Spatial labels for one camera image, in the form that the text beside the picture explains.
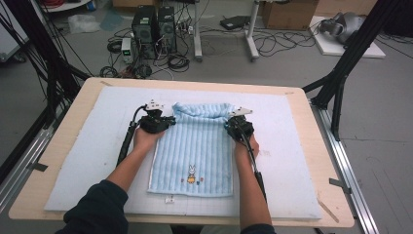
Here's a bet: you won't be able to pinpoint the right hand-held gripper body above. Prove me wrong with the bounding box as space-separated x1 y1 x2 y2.
227 107 255 141

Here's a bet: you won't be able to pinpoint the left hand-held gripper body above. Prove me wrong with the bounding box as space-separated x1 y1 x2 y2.
139 99 169 135

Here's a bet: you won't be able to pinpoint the light blue striped towel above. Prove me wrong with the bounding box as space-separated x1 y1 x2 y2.
147 101 237 205

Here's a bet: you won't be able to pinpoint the person's left hand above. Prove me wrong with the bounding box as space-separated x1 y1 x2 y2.
132 128 167 152

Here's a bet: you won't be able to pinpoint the person's right hand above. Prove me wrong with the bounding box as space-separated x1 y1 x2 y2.
235 135 261 162

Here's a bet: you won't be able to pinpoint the white foam mat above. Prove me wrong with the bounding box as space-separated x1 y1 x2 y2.
43 85 323 220

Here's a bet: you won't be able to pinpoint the white power supply box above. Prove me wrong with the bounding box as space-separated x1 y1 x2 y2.
120 37 134 64

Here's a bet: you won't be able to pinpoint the white desk leg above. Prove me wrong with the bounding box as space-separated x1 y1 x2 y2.
244 0 261 62
193 0 204 62

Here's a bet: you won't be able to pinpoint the slim black computer tower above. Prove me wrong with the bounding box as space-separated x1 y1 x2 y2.
157 5 178 55

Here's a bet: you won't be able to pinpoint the large black computer tower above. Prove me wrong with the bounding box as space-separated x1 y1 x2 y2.
131 4 159 60

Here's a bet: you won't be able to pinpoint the flat black device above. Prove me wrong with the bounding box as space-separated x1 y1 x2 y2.
219 15 251 31

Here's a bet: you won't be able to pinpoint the black tape strip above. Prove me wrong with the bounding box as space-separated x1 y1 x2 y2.
27 161 49 173
328 177 353 195

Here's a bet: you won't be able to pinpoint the thin wooden stick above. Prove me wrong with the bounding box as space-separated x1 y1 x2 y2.
316 198 340 224

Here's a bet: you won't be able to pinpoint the brown cardboard box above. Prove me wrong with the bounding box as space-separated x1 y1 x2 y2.
261 0 319 31

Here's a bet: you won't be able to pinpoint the white floor board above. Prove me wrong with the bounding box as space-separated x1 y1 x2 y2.
308 15 387 59

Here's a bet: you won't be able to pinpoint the clear plastic bag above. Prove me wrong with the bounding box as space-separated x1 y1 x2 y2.
67 14 101 35

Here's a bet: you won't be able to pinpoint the grey headset device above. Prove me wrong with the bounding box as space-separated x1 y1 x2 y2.
319 12 366 45

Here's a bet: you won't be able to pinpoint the left hand-held gripper black cable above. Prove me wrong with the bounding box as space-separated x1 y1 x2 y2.
116 104 147 167

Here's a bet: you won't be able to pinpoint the hand-held gripper black cable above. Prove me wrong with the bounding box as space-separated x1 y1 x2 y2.
240 130 268 203
116 104 147 167

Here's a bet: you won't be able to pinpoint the right hand-held gripper black cable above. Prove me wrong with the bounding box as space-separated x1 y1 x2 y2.
240 130 268 203

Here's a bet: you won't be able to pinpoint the coiled black cable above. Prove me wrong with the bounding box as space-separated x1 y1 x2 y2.
167 53 191 73

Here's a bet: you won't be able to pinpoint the tangled floor cables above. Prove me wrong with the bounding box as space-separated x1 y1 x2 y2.
252 27 320 58

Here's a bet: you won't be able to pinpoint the black metal frame stand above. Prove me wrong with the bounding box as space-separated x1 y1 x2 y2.
0 0 92 130
301 0 413 141

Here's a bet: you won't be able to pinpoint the aluminium rail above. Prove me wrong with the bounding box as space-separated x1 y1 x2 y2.
0 126 55 213
310 103 380 234

